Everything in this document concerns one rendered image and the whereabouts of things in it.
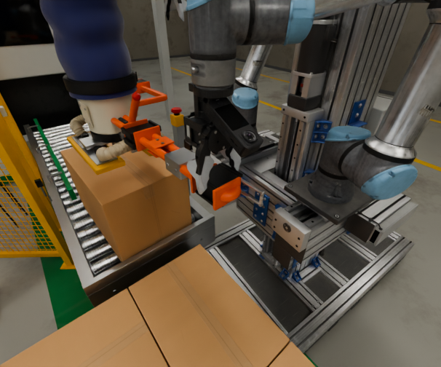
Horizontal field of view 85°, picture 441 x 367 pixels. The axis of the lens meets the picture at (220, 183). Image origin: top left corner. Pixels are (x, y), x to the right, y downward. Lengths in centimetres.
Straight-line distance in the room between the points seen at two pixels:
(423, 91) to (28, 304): 221
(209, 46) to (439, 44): 45
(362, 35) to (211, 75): 63
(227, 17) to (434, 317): 206
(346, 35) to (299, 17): 54
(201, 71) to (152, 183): 73
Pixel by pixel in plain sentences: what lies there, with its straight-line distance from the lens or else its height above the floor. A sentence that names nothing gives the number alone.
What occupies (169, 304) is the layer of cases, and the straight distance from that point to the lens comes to 115.
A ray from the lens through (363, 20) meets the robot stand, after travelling 95.
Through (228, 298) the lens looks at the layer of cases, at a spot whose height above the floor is 54.
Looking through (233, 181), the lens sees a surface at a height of 127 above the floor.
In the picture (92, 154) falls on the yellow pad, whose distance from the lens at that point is 96.
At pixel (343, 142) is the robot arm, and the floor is 125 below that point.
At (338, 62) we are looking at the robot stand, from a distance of 98.
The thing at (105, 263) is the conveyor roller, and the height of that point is 54.
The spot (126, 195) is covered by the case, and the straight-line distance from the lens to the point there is 104.
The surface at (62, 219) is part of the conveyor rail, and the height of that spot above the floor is 60.
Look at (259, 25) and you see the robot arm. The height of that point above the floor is 153.
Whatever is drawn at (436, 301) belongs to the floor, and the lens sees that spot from 226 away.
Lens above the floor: 155
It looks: 36 degrees down
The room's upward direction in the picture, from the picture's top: straight up
